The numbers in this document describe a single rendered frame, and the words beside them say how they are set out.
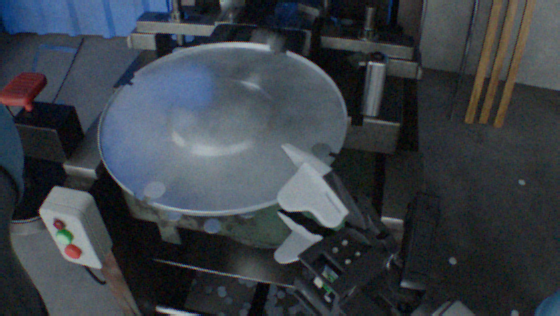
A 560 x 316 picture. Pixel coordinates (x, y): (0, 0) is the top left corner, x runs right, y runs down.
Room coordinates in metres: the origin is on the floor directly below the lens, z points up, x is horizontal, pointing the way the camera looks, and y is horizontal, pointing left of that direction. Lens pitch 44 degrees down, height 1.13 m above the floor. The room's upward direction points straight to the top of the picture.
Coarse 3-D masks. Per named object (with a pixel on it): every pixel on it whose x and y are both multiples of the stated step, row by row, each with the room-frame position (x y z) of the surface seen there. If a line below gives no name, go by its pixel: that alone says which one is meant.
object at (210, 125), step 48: (192, 48) 0.56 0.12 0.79; (240, 48) 0.57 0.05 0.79; (144, 96) 0.47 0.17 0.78; (192, 96) 0.46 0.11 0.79; (240, 96) 0.46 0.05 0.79; (288, 96) 0.46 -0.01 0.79; (336, 96) 0.46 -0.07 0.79; (144, 144) 0.38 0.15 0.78; (192, 144) 0.38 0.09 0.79; (240, 144) 0.38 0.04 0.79; (336, 144) 0.38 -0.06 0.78; (192, 192) 0.32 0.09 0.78; (240, 192) 0.32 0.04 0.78
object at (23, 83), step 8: (24, 72) 0.57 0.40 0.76; (16, 80) 0.55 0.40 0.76; (24, 80) 0.55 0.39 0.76; (32, 80) 0.55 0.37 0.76; (40, 80) 0.55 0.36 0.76; (8, 88) 0.53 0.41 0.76; (16, 88) 0.53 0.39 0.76; (24, 88) 0.53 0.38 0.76; (32, 88) 0.53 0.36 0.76; (40, 88) 0.54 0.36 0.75; (0, 96) 0.52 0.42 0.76; (8, 96) 0.51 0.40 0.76; (16, 96) 0.51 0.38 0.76; (24, 96) 0.51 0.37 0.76; (32, 96) 0.52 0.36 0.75; (8, 104) 0.51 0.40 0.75; (16, 104) 0.50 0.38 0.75; (24, 104) 0.51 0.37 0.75; (32, 104) 0.54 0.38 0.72
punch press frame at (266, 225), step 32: (288, 0) 1.03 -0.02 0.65; (352, 0) 0.84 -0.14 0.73; (384, 0) 0.83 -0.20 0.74; (352, 160) 0.50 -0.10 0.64; (128, 192) 0.50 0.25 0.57; (160, 224) 0.50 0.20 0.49; (192, 224) 0.48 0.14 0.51; (224, 224) 0.47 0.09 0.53; (256, 224) 0.46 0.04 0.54; (320, 224) 0.44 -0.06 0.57
